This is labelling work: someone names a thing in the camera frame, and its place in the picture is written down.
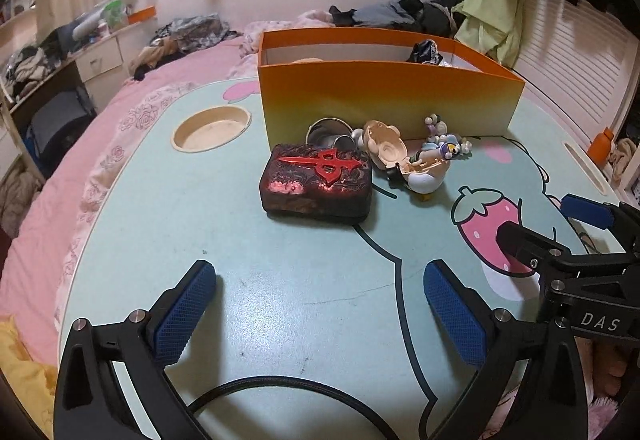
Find light green cloth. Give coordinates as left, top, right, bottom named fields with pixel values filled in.
left=450, top=0, right=526, bottom=70

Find white duck figurine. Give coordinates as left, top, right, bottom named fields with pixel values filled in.
left=397, top=142, right=452, bottom=202

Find white desk with drawer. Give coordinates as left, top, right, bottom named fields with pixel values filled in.
left=0, top=27, right=127, bottom=131

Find black bag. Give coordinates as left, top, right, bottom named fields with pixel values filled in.
left=25, top=87, right=99, bottom=167

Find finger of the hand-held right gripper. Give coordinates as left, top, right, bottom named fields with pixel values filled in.
left=560, top=194, right=621, bottom=231
left=496, top=221, right=574, bottom=273

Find yellow cloth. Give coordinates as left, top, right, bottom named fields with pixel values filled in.
left=0, top=315, right=59, bottom=437

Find dark furry accessory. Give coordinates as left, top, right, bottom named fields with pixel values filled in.
left=405, top=40, right=444, bottom=66

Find beige cloth bundle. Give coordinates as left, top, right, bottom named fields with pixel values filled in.
left=607, top=137, right=639, bottom=181

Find black case red emblem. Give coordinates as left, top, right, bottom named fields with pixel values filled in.
left=259, top=144, right=374, bottom=223

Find pink bed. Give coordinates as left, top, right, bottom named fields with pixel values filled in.
left=0, top=37, right=261, bottom=371

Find pile of dark clothes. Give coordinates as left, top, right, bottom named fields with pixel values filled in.
left=327, top=0, right=466, bottom=38

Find cluttered shelf unit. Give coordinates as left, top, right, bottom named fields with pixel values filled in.
left=605, top=135, right=640, bottom=211

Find mint printed lap table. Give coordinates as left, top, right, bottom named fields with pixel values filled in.
left=52, top=74, right=621, bottom=440

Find black cable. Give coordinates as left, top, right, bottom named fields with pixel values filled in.
left=184, top=373, right=441, bottom=427

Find white slatted panel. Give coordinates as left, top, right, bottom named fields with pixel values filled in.
left=510, top=0, right=640, bottom=145

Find silver metal cup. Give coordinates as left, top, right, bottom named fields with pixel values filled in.
left=305, top=117, right=361, bottom=155

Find green white plastic bag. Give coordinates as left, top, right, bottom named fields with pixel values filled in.
left=100, top=0, right=129, bottom=28

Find orange bottle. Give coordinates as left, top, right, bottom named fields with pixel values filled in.
left=587, top=127, right=615, bottom=167

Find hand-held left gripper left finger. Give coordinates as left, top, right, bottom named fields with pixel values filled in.
left=52, top=260, right=218, bottom=440

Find pink plush cloth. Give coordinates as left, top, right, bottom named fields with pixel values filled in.
left=575, top=340, right=632, bottom=421

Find shell bead chain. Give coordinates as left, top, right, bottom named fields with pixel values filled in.
left=424, top=115, right=472, bottom=157

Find orange flat box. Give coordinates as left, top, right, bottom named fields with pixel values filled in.
left=127, top=6, right=159, bottom=26

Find patterned grey clothes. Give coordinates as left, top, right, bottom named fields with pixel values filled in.
left=127, top=14, right=244, bottom=83

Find orange cardboard box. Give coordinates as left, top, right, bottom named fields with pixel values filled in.
left=257, top=30, right=526, bottom=139

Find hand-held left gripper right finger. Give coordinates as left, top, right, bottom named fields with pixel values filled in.
left=422, top=259, right=589, bottom=440

